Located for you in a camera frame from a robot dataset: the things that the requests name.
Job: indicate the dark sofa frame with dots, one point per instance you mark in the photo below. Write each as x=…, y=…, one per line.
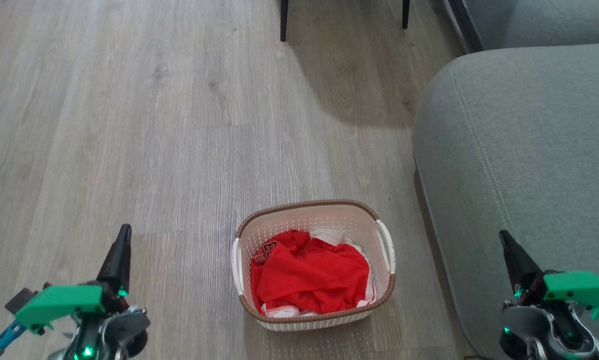
x=464, y=25

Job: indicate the white brown-rimmed laundry basket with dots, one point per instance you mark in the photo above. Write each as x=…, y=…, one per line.
x=312, y=321

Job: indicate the red jersey garment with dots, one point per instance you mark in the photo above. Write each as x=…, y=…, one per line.
x=304, y=275

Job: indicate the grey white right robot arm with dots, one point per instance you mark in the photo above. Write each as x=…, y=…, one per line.
x=544, y=332

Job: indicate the white garment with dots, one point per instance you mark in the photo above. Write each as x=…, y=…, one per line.
x=329, y=236

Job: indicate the grey sofa cushion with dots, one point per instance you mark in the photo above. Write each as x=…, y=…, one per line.
x=554, y=20

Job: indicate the black chair leg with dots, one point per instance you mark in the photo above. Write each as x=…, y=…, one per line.
x=284, y=20
x=406, y=14

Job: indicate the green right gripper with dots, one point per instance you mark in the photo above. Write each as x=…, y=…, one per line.
x=582, y=290

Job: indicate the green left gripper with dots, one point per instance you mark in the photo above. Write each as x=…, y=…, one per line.
x=59, y=300

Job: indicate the grey fabric sofa seat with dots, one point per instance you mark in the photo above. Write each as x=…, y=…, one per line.
x=529, y=150

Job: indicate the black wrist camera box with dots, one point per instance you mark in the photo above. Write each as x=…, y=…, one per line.
x=20, y=300

